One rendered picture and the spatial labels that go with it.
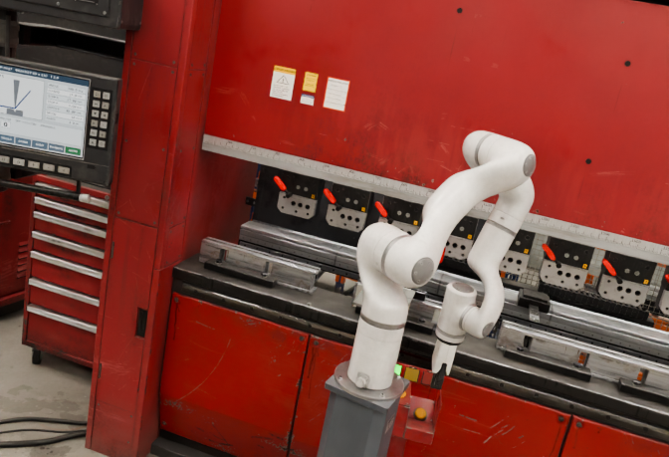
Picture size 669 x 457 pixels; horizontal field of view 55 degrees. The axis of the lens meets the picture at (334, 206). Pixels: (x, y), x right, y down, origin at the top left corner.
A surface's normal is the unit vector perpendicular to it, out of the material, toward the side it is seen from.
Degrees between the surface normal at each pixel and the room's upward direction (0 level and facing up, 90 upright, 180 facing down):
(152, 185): 90
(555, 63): 90
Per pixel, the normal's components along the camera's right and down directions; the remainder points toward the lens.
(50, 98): -0.01, 0.25
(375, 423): 0.33, 0.30
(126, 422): -0.28, 0.20
